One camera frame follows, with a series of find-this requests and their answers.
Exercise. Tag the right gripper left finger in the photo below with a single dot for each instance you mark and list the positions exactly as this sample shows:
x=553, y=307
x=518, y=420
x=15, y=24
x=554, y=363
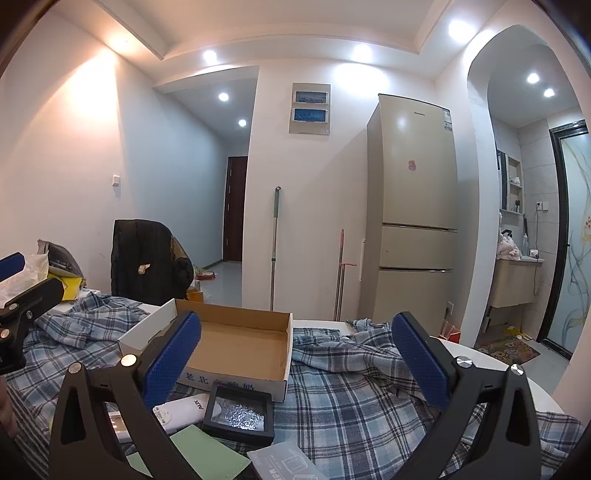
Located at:
x=83, y=443

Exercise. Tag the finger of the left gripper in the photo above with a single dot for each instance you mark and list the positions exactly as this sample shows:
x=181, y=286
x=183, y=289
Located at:
x=11, y=265
x=19, y=316

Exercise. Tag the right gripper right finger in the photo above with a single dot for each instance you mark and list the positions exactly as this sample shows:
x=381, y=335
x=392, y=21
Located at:
x=507, y=443

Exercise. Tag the white AUX remote control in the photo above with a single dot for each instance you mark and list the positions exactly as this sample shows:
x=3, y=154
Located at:
x=173, y=415

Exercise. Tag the green card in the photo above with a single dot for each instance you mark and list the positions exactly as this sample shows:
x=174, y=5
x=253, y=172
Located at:
x=207, y=458

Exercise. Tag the black square display case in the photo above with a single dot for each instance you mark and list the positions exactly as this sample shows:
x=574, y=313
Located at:
x=239, y=415

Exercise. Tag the white tissue paper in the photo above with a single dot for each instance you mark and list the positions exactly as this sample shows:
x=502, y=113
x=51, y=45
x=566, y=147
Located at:
x=35, y=271

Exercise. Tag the yellow bag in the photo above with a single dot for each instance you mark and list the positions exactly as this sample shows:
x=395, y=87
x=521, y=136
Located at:
x=72, y=285

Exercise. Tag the colourful bathroom rug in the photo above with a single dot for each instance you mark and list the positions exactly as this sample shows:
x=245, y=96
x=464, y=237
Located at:
x=510, y=350

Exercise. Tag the red box on floor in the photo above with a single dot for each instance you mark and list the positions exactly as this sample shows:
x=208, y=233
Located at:
x=450, y=332

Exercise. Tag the chair with black jacket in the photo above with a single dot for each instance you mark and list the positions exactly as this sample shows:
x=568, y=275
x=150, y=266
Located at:
x=148, y=264

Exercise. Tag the blue plaid cloth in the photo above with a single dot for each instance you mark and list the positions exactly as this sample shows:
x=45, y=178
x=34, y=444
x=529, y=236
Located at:
x=352, y=404

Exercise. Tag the bathroom sink cabinet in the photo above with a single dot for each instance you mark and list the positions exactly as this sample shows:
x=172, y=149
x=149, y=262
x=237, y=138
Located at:
x=514, y=282

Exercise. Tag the glass sliding door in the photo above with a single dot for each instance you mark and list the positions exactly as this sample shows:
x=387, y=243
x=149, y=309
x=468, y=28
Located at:
x=569, y=300

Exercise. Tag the open cardboard box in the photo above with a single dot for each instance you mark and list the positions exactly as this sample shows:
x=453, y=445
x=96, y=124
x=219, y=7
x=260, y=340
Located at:
x=245, y=348

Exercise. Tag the dark brown door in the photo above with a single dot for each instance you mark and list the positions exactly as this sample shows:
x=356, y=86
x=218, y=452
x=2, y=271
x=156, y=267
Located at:
x=234, y=209

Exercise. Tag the pink broom with dustpan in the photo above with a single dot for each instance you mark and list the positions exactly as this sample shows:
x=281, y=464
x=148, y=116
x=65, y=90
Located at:
x=341, y=278

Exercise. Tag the beige refrigerator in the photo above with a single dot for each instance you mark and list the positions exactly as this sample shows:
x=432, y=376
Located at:
x=409, y=254

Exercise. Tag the grey electrical panel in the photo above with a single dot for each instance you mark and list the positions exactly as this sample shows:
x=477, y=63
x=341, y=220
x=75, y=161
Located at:
x=310, y=112

